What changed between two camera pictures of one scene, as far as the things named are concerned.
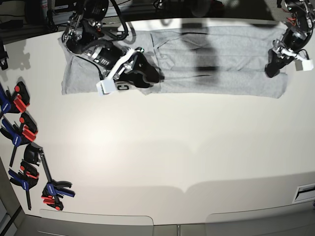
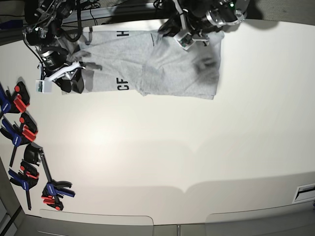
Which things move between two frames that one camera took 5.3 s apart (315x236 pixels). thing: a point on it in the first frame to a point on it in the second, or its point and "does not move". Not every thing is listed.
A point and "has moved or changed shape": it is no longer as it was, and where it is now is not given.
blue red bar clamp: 19,135 does not move
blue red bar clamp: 16,102 does not move
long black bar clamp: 53,191 does not move
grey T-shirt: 227,61 has moved or changed shape
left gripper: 115,63 to 57,66
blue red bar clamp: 29,177 does not move
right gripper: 284,51 to 197,24
